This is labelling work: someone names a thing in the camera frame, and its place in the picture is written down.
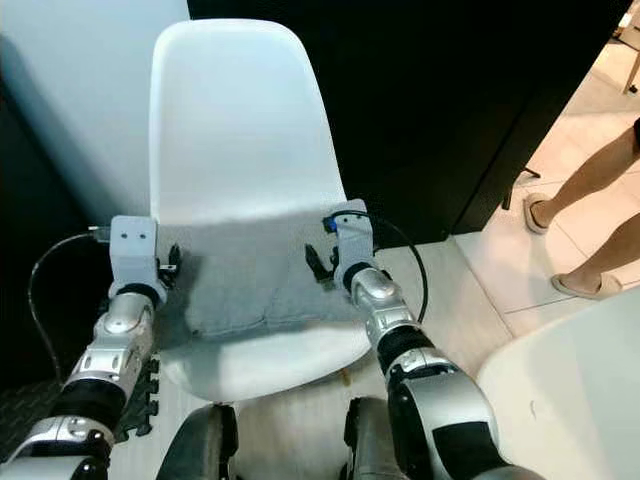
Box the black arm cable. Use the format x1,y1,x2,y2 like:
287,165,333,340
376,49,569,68
27,230,113,383
322,208,430,323

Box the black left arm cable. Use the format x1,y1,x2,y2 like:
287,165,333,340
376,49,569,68
27,230,113,383

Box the wooden chair legs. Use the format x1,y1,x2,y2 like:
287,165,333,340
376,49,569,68
614,18,640,98

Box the right robot leg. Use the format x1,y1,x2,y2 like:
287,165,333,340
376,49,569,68
344,396,403,480

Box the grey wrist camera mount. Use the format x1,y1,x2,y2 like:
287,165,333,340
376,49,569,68
330,200,377,291
107,215,167,304

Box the bare person leg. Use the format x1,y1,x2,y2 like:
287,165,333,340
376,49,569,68
540,118,640,229
572,212,640,291

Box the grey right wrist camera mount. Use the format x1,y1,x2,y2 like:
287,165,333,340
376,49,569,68
330,200,377,291

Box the black metal stand foot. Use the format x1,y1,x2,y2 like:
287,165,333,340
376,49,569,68
502,167,542,212

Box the black foam floor mat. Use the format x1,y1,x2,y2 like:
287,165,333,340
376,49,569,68
0,358,163,463

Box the beige slipper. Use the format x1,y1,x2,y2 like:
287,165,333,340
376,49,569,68
550,272,624,302
523,194,553,236

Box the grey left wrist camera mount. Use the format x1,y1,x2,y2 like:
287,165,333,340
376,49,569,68
107,215,167,304

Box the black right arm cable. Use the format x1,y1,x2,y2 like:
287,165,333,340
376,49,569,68
322,208,430,323

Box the dark low furniture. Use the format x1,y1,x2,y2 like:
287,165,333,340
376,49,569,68
0,88,126,391

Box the white plastic chair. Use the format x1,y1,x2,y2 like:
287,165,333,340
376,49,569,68
148,18,376,404

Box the left robot leg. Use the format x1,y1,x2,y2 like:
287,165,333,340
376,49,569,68
155,403,240,480

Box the robot leg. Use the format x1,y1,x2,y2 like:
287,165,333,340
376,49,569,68
344,396,403,480
155,403,240,480

